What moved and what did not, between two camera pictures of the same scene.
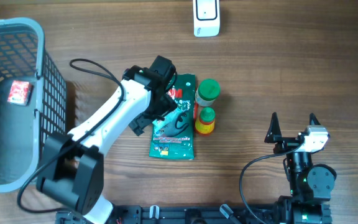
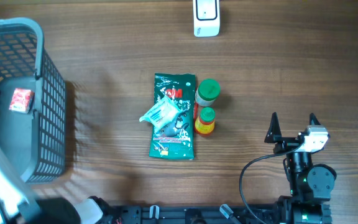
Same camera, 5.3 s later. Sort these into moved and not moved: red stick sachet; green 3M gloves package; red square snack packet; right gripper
Moved: red square snack packet
Not moved: green 3M gloves package; right gripper; red stick sachet
